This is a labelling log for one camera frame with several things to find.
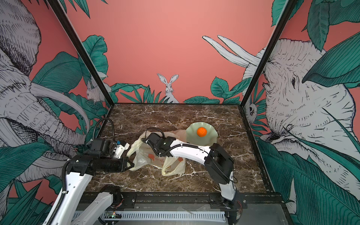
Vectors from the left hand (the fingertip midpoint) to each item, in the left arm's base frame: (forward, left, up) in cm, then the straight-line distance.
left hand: (134, 163), depth 70 cm
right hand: (+16, -13, -7) cm, 21 cm away
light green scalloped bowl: (+25, -32, -18) cm, 44 cm away
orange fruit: (+25, -39, -11) cm, 47 cm away
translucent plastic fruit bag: (+5, -3, -3) cm, 7 cm away
